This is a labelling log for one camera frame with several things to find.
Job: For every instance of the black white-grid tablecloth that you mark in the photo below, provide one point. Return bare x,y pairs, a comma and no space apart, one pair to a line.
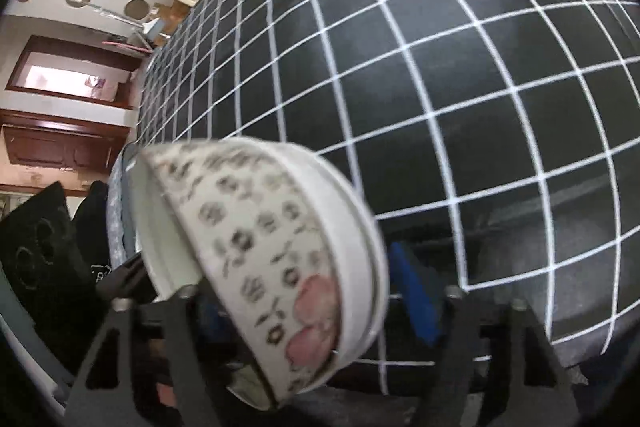
450,57

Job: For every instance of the patterned ceramic bowl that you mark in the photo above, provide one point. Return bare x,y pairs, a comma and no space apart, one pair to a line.
260,232

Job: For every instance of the black printed cloth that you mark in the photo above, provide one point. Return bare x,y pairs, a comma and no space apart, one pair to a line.
50,307

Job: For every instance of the bluish white bowl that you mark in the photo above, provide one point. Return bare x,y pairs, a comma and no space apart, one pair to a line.
381,282

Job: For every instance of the cream white bowl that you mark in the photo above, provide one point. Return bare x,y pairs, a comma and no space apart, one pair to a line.
357,282

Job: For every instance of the white flat mop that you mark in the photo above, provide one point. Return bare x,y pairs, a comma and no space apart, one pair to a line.
100,8

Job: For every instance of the brown wooden door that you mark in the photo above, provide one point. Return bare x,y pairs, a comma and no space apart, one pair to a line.
60,147

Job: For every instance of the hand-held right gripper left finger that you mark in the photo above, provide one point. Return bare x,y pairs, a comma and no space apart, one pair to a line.
217,319

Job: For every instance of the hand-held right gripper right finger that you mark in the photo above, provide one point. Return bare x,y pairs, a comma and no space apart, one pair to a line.
415,292

